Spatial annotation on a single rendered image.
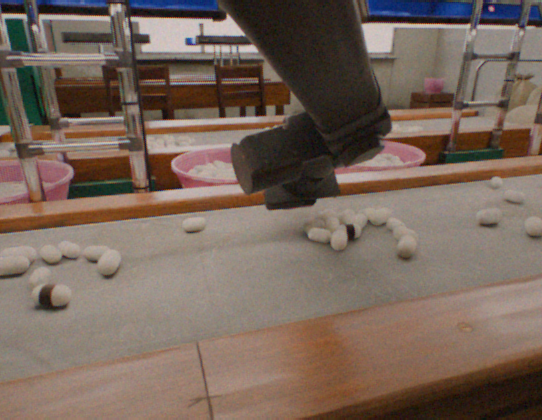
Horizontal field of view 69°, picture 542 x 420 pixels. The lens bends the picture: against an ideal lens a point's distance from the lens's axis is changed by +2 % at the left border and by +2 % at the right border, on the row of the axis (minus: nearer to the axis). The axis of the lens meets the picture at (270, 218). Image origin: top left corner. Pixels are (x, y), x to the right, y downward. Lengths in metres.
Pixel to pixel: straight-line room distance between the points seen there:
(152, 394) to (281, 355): 0.09
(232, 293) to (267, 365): 0.13
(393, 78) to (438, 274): 6.36
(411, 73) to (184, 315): 6.72
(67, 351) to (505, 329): 0.35
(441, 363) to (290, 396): 0.11
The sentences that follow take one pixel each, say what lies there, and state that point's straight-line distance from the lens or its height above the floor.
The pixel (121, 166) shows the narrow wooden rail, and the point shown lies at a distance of 0.93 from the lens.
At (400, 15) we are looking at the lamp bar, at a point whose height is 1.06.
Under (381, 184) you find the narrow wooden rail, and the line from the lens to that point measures 0.72.
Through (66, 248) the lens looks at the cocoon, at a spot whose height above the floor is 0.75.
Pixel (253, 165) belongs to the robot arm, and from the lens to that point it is 0.38.
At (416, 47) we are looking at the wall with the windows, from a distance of 7.00.
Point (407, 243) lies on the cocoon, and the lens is 0.49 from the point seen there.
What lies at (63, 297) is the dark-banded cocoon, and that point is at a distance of 0.43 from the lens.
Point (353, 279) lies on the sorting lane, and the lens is 0.44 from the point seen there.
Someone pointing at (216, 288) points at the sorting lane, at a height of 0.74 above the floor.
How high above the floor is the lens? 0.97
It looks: 23 degrees down
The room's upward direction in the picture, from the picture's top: straight up
